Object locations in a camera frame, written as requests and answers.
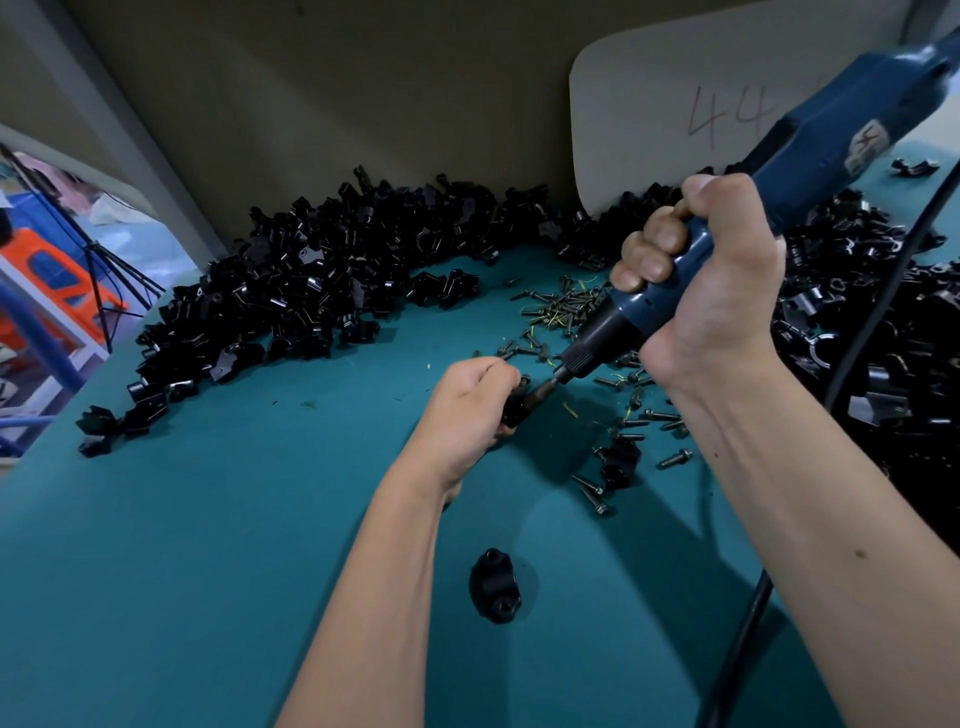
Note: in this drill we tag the person's left hand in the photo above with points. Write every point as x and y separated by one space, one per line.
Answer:
461 420

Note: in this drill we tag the person's right hand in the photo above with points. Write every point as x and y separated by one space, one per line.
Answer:
727 285

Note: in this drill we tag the person's right thumb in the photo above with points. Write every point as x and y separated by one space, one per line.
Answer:
712 196

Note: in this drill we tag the person's left thumb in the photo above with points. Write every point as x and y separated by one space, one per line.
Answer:
504 381

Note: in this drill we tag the person's right middle finger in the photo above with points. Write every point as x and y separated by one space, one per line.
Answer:
646 259

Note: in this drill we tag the black clamp part with screw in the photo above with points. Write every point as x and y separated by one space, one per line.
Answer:
514 409

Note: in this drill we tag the blue electric screwdriver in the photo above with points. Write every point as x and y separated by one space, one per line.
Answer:
825 142

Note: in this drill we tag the person's right forearm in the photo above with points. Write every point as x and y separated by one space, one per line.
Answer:
825 540

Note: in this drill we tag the person's left forearm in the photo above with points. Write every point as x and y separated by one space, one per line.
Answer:
375 600

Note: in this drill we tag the scatter of dark screws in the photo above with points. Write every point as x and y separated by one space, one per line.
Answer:
559 311

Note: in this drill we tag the white board with handwritten mark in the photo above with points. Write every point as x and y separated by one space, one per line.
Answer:
660 112

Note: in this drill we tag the black assembled clamp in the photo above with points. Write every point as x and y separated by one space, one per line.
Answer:
621 463

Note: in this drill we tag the black clamp half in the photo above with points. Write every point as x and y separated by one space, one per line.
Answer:
913 167

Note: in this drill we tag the black half-round clamp piece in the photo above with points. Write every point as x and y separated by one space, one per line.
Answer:
495 586

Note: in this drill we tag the large pile of black clamps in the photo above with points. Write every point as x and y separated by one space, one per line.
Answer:
315 277

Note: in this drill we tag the heap of black clamps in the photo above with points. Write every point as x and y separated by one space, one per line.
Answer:
885 337

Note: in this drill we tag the black tripod stand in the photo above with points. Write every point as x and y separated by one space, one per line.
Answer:
101 270

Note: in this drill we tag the orange plastic stool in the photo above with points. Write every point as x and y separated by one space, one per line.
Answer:
56 274

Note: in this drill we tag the blue metal rail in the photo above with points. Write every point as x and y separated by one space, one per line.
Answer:
37 337

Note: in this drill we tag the grey bench post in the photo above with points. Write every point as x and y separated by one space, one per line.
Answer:
97 112

